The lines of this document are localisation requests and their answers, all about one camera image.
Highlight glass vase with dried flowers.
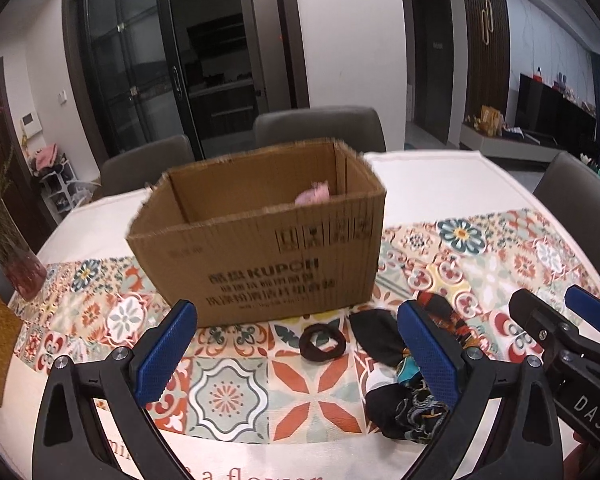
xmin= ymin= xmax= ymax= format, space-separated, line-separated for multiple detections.
xmin=0 ymin=60 xmax=46 ymax=241

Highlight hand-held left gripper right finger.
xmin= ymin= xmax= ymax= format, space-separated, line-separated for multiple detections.
xmin=396 ymin=301 xmax=563 ymax=480

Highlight grey television cabinet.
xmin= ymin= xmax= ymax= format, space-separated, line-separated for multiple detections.
xmin=460 ymin=122 xmax=566 ymax=163

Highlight slatted panel with gold handles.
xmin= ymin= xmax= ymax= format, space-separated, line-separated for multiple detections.
xmin=457 ymin=0 xmax=511 ymax=126

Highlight dark interior door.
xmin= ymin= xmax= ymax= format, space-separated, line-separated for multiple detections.
xmin=412 ymin=0 xmax=466 ymax=143

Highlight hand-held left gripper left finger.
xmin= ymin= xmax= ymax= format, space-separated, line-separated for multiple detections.
xmin=31 ymin=300 xmax=198 ymax=480

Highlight pink sock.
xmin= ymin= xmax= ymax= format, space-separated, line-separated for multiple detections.
xmin=294 ymin=182 xmax=331 ymax=206

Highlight sliding glass door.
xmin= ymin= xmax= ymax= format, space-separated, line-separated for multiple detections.
xmin=77 ymin=0 xmax=203 ymax=158

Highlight dark hair scrunchie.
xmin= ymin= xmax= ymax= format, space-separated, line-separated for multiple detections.
xmin=299 ymin=324 xmax=347 ymax=362

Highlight black patterned scarf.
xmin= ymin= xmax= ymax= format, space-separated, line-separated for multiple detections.
xmin=350 ymin=292 xmax=481 ymax=443

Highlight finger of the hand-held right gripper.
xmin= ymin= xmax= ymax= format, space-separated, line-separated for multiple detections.
xmin=565 ymin=285 xmax=600 ymax=351
xmin=509 ymin=289 xmax=581 ymax=361

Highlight black television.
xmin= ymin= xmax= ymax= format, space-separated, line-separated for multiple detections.
xmin=515 ymin=73 xmax=598 ymax=148

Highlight brown cardboard box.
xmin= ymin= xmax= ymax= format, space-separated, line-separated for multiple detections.
xmin=126 ymin=137 xmax=387 ymax=328

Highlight colourful tile-print table runner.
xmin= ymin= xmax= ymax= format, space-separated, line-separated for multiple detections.
xmin=7 ymin=207 xmax=600 ymax=446

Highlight yellow box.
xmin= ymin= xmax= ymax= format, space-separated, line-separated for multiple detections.
xmin=480 ymin=105 xmax=503 ymax=136

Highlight white shoe rack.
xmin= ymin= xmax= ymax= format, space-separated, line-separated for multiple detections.
xmin=37 ymin=157 xmax=88 ymax=221

